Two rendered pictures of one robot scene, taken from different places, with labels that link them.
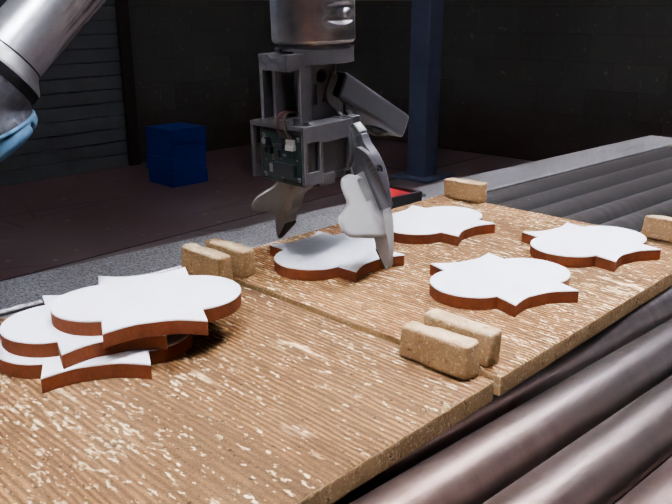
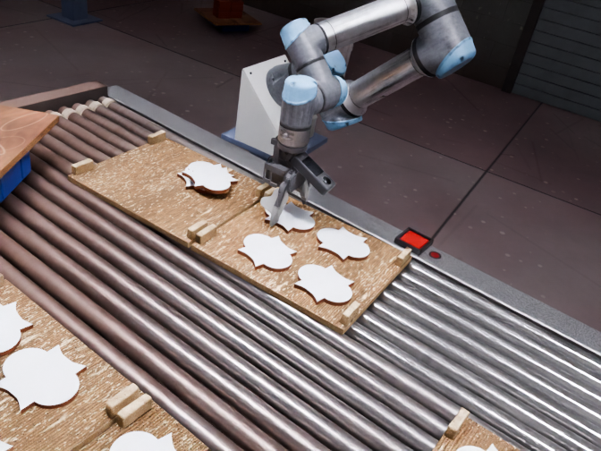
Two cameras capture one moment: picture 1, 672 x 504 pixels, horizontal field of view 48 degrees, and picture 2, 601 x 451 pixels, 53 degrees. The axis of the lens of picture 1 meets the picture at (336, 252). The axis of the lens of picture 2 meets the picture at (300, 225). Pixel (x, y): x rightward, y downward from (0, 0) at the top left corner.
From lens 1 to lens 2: 1.41 m
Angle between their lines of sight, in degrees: 66
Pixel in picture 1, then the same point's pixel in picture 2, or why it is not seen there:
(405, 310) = (240, 231)
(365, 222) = (269, 205)
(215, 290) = (216, 185)
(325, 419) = (165, 214)
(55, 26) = (365, 92)
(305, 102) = (275, 157)
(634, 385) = (211, 285)
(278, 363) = (196, 208)
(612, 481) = (155, 268)
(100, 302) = (205, 170)
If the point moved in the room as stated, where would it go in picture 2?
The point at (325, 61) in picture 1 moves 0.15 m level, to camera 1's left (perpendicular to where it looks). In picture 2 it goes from (279, 147) to (269, 120)
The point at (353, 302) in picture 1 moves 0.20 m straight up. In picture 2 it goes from (245, 221) to (254, 149)
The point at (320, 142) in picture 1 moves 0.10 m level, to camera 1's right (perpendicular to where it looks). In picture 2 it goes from (270, 171) to (276, 192)
